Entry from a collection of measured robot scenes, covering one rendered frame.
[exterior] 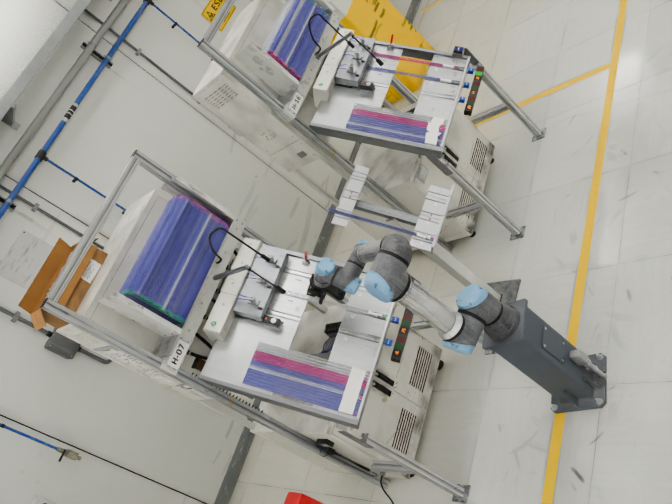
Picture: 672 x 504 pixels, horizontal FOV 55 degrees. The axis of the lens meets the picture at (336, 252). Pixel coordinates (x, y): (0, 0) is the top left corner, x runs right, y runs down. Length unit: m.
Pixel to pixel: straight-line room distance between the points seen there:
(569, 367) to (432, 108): 1.54
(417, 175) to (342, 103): 0.57
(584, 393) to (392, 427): 0.92
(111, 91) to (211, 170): 0.85
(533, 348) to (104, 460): 2.68
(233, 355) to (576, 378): 1.43
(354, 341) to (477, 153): 1.76
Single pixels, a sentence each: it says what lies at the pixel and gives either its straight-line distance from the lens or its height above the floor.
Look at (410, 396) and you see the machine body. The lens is 3.33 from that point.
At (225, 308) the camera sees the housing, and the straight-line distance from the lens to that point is 2.88.
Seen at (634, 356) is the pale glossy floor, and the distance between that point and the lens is 2.96.
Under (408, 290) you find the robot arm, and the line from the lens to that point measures 2.24.
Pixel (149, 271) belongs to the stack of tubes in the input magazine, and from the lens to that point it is 2.74.
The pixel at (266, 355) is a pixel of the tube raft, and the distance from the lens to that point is 2.82.
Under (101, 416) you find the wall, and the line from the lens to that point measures 4.23.
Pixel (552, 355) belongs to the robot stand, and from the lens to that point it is 2.71.
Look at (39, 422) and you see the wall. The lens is 4.13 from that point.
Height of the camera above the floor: 2.33
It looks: 27 degrees down
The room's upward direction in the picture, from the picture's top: 54 degrees counter-clockwise
